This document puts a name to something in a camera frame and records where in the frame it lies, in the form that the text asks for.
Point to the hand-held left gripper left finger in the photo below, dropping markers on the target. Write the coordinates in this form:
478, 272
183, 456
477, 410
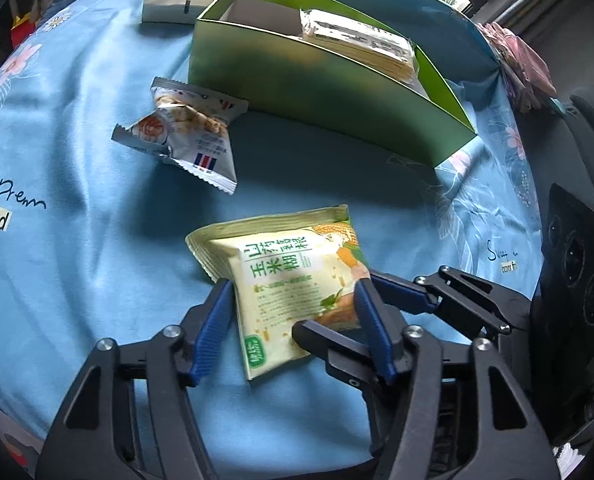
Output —
212, 325

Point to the clear cracker packet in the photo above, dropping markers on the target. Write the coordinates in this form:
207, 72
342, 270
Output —
357, 42

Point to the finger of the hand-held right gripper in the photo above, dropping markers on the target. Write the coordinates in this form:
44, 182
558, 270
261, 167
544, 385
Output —
332, 345
407, 292

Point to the blue floral bedsheet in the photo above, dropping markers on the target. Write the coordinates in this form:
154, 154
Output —
102, 260

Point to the pink floral cloth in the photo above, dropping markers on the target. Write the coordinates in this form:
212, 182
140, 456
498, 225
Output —
519, 60

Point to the green cardboard box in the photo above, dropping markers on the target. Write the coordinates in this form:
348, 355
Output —
302, 85

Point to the white striped snack packet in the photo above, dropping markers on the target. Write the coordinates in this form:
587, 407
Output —
187, 125

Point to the pale green snack packet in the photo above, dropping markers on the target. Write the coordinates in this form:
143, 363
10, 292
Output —
287, 270

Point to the dark grey chair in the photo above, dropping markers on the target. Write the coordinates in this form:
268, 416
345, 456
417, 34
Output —
592, 125

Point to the red yellow packet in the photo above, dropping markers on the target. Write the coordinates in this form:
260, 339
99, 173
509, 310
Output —
19, 27

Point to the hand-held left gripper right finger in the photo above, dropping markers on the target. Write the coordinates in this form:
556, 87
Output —
372, 330

